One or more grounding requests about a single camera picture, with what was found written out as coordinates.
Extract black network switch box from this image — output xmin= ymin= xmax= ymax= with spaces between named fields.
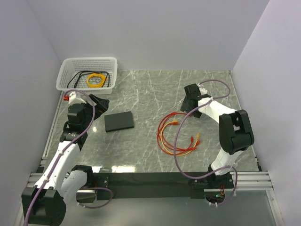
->
xmin=104 ymin=111 xmax=134 ymax=132

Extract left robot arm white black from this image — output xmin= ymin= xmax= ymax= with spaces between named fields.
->
xmin=21 ymin=89 xmax=109 ymax=226

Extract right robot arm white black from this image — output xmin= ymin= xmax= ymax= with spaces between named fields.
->
xmin=181 ymin=84 xmax=254 ymax=188

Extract white perforated plastic basket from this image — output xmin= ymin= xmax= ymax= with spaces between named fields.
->
xmin=56 ymin=57 xmax=118 ymax=95

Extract black front mounting bar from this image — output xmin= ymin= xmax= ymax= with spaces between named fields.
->
xmin=94 ymin=172 xmax=223 ymax=199

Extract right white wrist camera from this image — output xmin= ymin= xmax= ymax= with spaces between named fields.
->
xmin=197 ymin=83 xmax=207 ymax=95

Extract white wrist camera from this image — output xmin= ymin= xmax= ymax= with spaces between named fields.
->
xmin=63 ymin=91 xmax=86 ymax=105
xmin=197 ymin=83 xmax=207 ymax=95

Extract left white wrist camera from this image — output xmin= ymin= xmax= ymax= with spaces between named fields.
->
xmin=63 ymin=91 xmax=86 ymax=105

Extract coiled yellow cable in basket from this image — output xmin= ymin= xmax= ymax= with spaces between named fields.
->
xmin=87 ymin=73 xmax=107 ymax=89

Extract black cable in basket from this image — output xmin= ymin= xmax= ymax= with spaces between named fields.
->
xmin=68 ymin=71 xmax=110 ymax=89

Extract orange patch cable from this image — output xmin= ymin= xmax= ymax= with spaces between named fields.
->
xmin=160 ymin=121 xmax=201 ymax=157

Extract aluminium rail frame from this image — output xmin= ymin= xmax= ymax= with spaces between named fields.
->
xmin=25 ymin=101 xmax=283 ymax=226

